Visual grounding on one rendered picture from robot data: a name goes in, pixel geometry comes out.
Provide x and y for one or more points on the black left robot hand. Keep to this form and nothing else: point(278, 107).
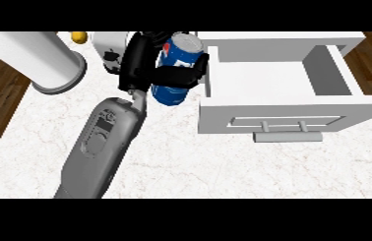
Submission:
point(136, 66)

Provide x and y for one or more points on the blue soda can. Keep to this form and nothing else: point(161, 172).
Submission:
point(178, 56)

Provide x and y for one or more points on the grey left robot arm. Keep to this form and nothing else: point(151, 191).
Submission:
point(99, 146)

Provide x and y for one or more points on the white open drawer box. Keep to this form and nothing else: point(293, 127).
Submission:
point(262, 77)

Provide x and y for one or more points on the white drawer front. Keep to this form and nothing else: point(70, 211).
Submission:
point(291, 108)

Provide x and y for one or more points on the white appliance with black marks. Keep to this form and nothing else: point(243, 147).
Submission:
point(110, 45)

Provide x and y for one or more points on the small yellow object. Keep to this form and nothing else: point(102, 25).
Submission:
point(79, 37)

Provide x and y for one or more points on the white cylinder with grey rim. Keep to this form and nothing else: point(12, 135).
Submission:
point(36, 59)

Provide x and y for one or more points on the white cabinet body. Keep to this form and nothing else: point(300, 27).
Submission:
point(271, 43)

